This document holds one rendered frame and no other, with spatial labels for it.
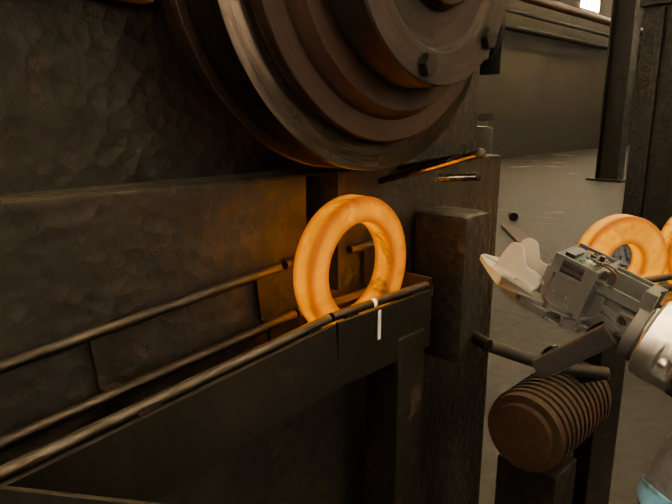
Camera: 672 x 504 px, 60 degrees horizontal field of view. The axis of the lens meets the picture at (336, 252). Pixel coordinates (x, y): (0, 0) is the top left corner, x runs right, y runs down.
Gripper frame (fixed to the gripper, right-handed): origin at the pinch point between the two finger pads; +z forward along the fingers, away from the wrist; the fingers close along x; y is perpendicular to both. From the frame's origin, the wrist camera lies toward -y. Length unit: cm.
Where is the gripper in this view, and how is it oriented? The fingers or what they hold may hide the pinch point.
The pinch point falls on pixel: (487, 265)
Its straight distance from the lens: 79.0
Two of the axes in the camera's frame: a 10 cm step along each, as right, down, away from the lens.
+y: 2.2, -8.8, -4.3
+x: -7.0, 1.6, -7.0
